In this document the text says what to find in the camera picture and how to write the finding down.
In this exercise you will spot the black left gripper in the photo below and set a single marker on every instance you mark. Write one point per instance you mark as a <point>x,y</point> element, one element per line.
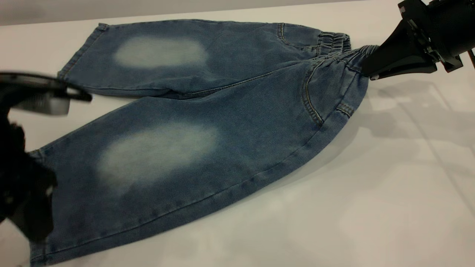
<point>15,159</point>

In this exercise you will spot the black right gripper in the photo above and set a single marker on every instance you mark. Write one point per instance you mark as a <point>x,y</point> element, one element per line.
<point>445,26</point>

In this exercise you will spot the blue denim jeans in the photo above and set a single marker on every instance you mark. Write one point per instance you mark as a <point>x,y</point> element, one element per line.
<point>222,148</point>

